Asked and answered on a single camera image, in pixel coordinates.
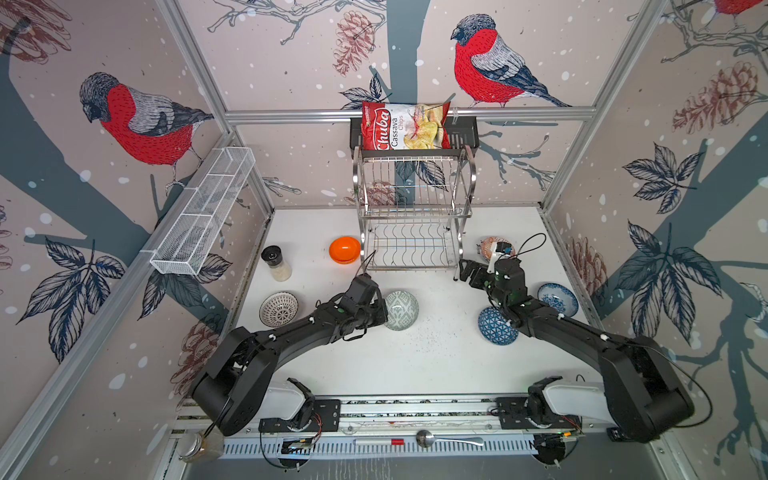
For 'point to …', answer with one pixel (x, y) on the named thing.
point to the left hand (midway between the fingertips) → (391, 313)
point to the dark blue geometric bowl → (493, 327)
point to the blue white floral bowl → (558, 298)
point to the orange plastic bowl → (344, 250)
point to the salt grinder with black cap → (280, 269)
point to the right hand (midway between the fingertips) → (469, 267)
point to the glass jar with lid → (200, 447)
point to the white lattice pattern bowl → (278, 309)
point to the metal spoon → (425, 439)
